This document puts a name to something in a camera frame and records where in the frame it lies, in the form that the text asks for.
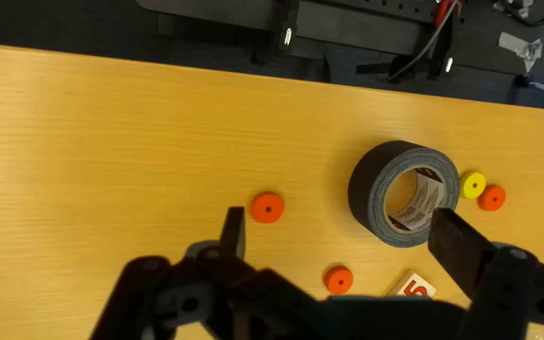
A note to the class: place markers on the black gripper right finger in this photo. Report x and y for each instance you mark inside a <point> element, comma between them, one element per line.
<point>460,248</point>

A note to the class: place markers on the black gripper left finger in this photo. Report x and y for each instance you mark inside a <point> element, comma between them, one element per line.
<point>233,235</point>

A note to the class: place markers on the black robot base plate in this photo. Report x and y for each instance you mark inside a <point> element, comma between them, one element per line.
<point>382,25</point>

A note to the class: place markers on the black duct tape roll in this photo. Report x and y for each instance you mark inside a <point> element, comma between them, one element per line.
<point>397,186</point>

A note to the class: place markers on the wooden number peg board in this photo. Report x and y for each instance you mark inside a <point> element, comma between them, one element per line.
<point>414,286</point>

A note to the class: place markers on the orange disc beside yellow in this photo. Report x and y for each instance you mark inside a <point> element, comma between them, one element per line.
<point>492,199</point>

